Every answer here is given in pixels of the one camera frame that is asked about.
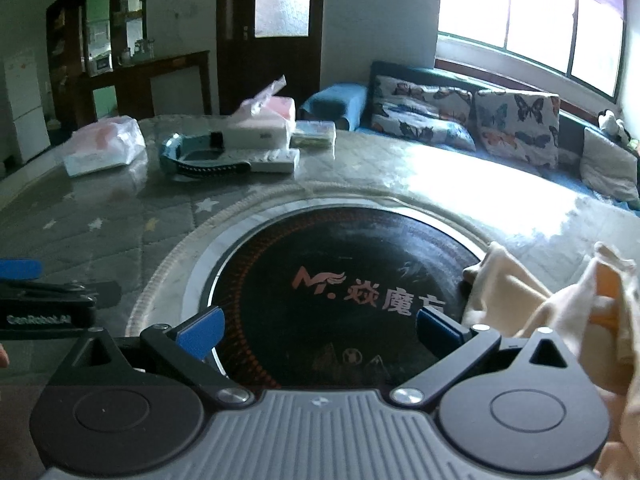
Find cream knit sweater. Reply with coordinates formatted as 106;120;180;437
462;243;639;479

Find grey quilted star table cover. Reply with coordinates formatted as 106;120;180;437
0;114;640;480

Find black round induction cooktop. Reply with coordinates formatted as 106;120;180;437
201;205;484;391

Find white refrigerator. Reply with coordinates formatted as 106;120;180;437
4;49;51;162

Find white plastic bag with pink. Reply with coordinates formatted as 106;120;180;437
62;116;145;178

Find teal handheld gripper device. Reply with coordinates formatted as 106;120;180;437
158;131;250;180

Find dark wooden side counter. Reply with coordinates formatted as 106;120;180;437
113;51;213;119

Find white flat box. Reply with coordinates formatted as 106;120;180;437
247;148;300;174

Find left butterfly print pillow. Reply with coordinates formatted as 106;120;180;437
371;76;476;152

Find butterfly print pillow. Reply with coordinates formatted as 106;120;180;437
474;89;561;169
371;76;476;152

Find right butterfly print pillow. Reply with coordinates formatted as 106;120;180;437
474;89;561;169

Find pink white tissue pack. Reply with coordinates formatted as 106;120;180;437
221;76;296;151

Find grey plain cushion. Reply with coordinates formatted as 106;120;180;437
580;128;639;203

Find dark wooden cabinet shelf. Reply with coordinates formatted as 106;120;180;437
46;0;146;132

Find green stacked small boxes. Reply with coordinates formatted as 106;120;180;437
290;120;336;148

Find blue sofa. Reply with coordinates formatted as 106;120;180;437
298;61;639;214

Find panda plush toy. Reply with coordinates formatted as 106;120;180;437
598;110;630;146

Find dark wooden door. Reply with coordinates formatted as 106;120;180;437
216;0;323;115

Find window with green frame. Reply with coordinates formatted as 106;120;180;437
438;0;627;98

